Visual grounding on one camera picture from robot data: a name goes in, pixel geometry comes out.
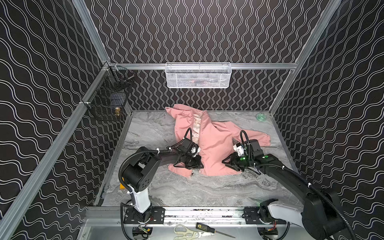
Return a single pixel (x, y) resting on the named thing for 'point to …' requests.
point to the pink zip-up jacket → (215, 140)
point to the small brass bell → (117, 110)
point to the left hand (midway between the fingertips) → (209, 169)
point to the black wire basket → (109, 93)
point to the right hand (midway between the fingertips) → (224, 163)
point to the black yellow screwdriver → (210, 229)
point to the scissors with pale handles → (183, 232)
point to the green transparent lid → (261, 117)
